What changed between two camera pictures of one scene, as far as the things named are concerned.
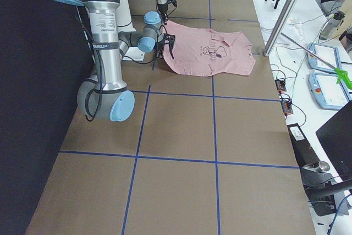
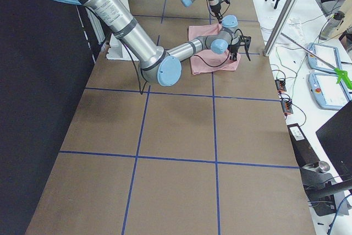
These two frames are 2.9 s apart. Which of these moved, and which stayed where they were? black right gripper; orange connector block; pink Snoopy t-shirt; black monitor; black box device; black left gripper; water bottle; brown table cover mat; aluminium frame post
Moved: black left gripper; pink Snoopy t-shirt; black right gripper
Stayed: orange connector block; water bottle; brown table cover mat; aluminium frame post; black monitor; black box device
